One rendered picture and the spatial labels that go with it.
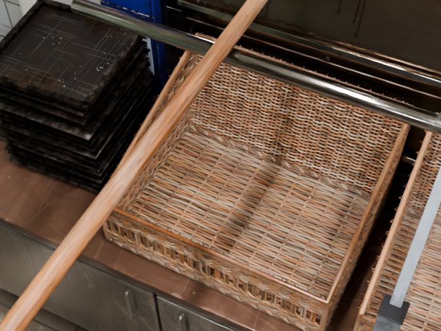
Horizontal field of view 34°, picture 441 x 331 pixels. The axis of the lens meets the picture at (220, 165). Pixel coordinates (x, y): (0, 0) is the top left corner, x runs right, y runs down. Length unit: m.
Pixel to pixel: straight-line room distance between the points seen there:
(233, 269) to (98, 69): 0.53
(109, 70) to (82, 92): 0.08
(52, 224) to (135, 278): 0.26
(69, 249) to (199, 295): 0.69
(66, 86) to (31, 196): 0.35
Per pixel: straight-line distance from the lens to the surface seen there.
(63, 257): 0.99
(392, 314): 1.23
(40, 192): 1.86
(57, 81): 1.65
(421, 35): 1.57
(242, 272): 1.52
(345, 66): 1.70
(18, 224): 1.82
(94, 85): 1.60
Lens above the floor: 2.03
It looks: 51 degrees down
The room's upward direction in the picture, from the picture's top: 2 degrees counter-clockwise
